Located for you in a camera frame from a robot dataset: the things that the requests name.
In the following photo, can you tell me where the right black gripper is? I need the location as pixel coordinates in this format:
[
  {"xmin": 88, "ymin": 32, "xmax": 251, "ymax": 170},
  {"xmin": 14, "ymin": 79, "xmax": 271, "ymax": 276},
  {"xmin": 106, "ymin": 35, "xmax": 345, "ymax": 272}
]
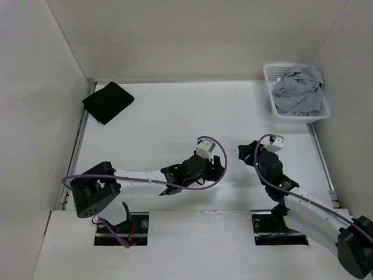
[{"xmin": 238, "ymin": 140, "xmax": 274, "ymax": 186}]

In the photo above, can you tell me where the grey tank top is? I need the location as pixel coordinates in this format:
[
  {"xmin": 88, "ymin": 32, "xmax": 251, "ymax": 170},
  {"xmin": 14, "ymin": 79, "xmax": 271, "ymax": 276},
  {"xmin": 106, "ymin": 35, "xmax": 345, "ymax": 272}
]
[{"xmin": 272, "ymin": 64, "xmax": 324, "ymax": 116}]

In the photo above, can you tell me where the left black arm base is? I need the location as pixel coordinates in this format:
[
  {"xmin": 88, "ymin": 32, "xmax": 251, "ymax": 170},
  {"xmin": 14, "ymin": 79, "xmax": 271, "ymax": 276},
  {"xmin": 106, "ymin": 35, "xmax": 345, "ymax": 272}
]
[{"xmin": 97, "ymin": 202, "xmax": 150, "ymax": 238}]

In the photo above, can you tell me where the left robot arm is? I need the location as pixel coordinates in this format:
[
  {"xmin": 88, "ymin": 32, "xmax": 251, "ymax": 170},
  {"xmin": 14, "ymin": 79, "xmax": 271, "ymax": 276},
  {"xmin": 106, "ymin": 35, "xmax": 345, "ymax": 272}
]
[{"xmin": 70, "ymin": 155, "xmax": 226, "ymax": 218}]

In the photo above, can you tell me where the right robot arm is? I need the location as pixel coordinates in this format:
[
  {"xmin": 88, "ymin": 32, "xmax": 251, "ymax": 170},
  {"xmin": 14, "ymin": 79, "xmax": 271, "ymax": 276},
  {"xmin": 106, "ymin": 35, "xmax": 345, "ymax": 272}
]
[{"xmin": 238, "ymin": 141, "xmax": 372, "ymax": 279}]

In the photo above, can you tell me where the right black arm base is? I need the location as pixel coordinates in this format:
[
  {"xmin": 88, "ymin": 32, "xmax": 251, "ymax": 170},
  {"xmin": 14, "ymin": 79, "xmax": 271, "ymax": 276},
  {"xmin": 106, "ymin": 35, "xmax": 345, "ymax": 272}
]
[{"xmin": 251, "ymin": 204, "xmax": 293, "ymax": 235}]

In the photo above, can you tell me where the folded black tank top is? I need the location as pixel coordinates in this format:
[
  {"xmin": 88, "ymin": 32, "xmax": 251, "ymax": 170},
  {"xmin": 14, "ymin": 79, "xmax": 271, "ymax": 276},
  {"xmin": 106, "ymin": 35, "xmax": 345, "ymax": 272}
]
[{"xmin": 82, "ymin": 82, "xmax": 135, "ymax": 125}]

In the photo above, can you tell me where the white plastic laundry basket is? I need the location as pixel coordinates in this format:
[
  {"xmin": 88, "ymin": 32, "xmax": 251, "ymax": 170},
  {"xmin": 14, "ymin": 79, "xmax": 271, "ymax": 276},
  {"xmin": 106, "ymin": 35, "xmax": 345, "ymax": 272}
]
[{"xmin": 263, "ymin": 62, "xmax": 331, "ymax": 125}]

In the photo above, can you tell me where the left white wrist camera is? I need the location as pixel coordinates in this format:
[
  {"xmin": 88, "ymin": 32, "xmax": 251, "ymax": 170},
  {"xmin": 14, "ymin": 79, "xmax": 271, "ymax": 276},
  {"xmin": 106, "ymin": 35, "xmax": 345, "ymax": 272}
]
[{"xmin": 195, "ymin": 138, "xmax": 216, "ymax": 160}]

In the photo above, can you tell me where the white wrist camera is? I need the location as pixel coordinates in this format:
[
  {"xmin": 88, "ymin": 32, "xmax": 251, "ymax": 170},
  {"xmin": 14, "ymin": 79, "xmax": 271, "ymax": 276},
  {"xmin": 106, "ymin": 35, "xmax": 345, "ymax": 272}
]
[
  {"xmin": 265, "ymin": 134, "xmax": 284, "ymax": 153},
  {"xmin": 195, "ymin": 138, "xmax": 216, "ymax": 160}
]

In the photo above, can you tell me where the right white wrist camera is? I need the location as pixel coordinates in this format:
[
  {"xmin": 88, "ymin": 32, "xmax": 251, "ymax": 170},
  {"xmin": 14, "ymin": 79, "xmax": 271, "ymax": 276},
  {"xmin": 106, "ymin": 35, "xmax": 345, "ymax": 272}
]
[{"xmin": 265, "ymin": 134, "xmax": 284, "ymax": 153}]

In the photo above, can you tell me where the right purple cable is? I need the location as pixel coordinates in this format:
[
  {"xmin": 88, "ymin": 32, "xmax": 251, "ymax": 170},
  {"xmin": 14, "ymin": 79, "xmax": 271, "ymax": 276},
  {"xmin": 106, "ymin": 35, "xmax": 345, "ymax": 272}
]
[{"xmin": 252, "ymin": 133, "xmax": 373, "ymax": 244}]

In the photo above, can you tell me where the purple cable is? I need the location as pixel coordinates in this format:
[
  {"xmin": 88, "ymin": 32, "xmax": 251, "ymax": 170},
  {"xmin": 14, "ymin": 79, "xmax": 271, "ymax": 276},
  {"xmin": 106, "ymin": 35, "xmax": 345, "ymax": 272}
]
[
  {"xmin": 252, "ymin": 133, "xmax": 373, "ymax": 244},
  {"xmin": 61, "ymin": 135, "xmax": 228, "ymax": 249}
]

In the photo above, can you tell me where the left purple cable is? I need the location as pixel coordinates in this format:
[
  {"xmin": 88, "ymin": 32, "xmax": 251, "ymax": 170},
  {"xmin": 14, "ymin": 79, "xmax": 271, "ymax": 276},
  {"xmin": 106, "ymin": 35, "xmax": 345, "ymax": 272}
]
[{"xmin": 61, "ymin": 135, "xmax": 228, "ymax": 249}]

